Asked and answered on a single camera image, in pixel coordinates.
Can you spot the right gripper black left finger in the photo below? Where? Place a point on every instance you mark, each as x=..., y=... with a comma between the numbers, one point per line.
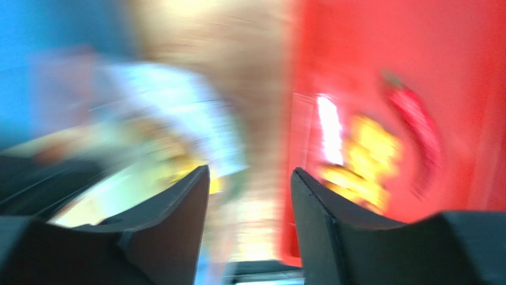
x=155, y=242

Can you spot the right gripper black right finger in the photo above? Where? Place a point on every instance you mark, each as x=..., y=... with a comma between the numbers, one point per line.
x=342, y=243

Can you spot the yellow fake bell pepper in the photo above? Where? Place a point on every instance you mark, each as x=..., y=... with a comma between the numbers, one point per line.
x=370, y=155

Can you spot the clear zip top bag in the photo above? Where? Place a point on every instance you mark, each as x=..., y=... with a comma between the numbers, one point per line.
x=148, y=125

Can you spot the red fake chili pepper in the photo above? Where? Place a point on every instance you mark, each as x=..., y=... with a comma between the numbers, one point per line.
x=411, y=110

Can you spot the striped blue beige pillow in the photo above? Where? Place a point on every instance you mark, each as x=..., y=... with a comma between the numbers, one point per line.
x=36, y=32

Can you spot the red plastic tray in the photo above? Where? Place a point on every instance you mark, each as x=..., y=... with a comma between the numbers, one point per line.
x=451, y=53

